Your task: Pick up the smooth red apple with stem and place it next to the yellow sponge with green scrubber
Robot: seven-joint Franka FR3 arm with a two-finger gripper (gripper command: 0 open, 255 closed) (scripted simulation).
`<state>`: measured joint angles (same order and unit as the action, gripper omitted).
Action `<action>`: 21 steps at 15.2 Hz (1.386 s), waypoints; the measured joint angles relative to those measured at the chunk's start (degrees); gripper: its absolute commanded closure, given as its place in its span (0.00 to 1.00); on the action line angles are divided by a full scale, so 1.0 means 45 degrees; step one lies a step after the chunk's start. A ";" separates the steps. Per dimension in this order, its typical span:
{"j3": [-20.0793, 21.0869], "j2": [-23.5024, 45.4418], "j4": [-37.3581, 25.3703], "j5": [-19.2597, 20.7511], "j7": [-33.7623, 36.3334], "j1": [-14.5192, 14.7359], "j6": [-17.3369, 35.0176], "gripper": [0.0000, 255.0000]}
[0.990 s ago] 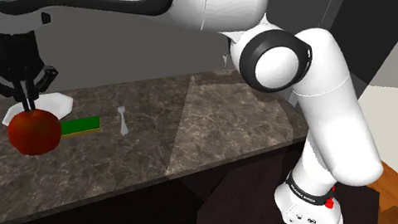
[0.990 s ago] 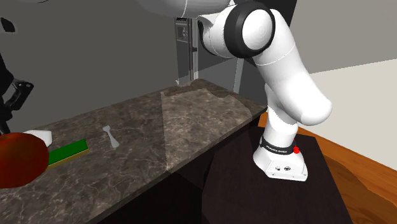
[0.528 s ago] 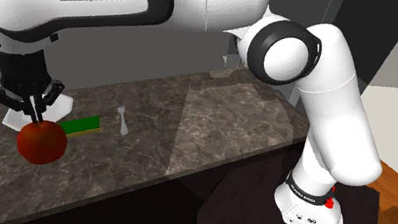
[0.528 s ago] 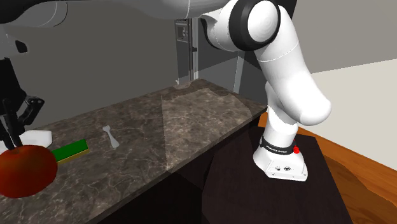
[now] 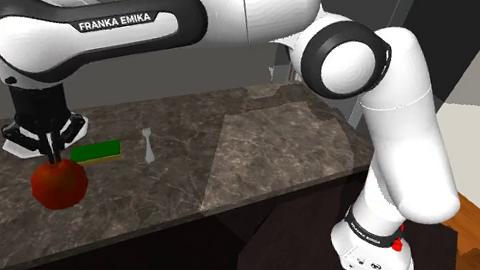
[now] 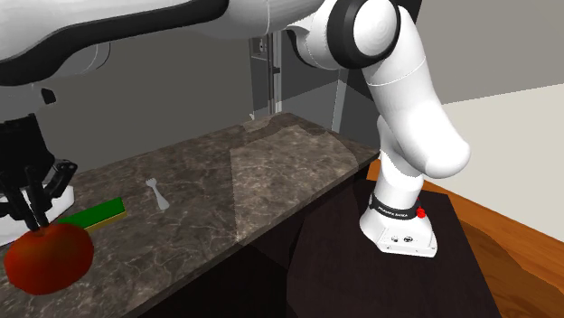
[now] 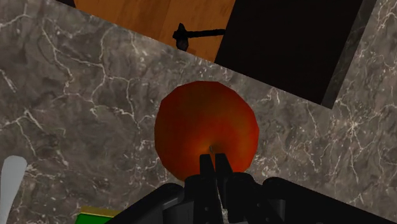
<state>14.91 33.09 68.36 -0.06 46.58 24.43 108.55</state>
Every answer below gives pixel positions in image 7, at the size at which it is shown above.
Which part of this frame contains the red apple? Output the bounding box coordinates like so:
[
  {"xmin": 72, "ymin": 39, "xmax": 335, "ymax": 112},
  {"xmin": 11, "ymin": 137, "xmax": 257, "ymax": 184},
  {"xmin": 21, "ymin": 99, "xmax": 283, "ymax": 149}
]
[{"xmin": 154, "ymin": 80, "xmax": 260, "ymax": 182}]

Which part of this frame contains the green and yellow box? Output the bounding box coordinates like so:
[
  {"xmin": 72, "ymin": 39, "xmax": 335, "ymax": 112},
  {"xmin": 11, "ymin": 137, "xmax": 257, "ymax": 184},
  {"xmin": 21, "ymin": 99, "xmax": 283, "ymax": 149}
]
[{"xmin": 75, "ymin": 206, "xmax": 122, "ymax": 224}]

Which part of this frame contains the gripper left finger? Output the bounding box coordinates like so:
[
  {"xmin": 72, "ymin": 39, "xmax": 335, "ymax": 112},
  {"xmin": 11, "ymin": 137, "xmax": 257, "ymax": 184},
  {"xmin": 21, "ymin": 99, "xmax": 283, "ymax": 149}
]
[{"xmin": 106, "ymin": 153, "xmax": 224, "ymax": 224}]

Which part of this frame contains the grey flat utensil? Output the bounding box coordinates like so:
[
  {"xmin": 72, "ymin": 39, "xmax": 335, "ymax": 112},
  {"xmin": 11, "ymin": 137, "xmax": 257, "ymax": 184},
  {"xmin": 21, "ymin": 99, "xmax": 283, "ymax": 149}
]
[{"xmin": 0, "ymin": 155, "xmax": 28, "ymax": 224}]

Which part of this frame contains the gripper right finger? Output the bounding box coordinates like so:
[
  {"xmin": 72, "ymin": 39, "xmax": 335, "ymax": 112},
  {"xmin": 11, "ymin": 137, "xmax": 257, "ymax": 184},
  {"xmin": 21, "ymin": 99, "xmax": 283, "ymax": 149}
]
[{"xmin": 214, "ymin": 153, "xmax": 397, "ymax": 224}]

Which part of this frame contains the wooden cabinet with black handle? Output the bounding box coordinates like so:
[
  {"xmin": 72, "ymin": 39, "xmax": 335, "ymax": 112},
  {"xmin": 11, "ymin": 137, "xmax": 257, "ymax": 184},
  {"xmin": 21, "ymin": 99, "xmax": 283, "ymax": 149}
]
[{"xmin": 73, "ymin": 0, "xmax": 237, "ymax": 64}]

